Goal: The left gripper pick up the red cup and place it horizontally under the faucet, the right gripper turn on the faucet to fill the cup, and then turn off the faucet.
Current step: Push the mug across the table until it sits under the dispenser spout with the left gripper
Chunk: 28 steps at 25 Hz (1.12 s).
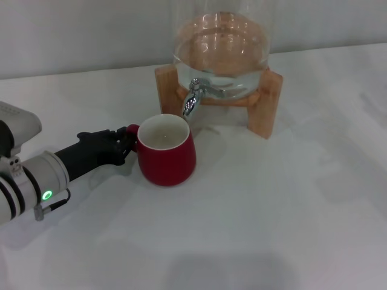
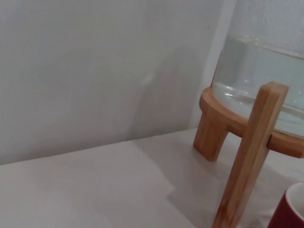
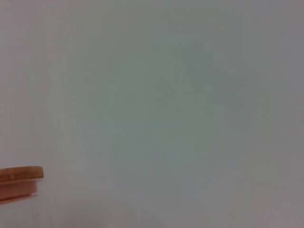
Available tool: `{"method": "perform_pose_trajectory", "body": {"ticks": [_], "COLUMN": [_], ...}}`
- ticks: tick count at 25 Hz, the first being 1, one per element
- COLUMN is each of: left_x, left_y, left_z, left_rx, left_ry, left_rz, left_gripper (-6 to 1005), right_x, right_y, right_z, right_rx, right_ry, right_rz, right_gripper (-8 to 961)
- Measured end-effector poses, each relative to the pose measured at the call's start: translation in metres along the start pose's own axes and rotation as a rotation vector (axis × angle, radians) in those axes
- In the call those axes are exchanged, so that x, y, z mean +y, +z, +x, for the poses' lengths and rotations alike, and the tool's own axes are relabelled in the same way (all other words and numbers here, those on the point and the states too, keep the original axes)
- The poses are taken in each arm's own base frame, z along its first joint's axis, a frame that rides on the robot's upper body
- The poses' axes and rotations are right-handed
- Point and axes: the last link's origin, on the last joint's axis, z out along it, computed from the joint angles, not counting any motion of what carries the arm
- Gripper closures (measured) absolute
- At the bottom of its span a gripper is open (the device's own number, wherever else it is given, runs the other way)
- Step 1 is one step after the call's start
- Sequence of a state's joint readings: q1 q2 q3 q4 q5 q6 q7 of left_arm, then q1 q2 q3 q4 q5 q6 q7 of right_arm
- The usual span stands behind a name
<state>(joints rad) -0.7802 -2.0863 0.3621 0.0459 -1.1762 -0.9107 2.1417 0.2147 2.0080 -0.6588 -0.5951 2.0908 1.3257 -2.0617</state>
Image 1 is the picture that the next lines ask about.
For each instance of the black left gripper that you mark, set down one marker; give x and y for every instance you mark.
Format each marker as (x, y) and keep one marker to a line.
(87, 154)

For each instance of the glass water dispenser jar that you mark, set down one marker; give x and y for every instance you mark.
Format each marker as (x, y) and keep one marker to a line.
(222, 45)

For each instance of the silver metal faucet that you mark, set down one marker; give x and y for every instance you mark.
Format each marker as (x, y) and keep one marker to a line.
(191, 101)

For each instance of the red ceramic cup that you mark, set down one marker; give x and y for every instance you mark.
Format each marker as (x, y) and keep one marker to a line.
(169, 163)

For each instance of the wooden dispenser stand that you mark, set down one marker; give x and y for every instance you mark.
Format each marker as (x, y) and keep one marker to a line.
(170, 99)

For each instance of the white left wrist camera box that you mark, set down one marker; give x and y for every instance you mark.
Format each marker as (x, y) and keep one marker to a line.
(21, 121)

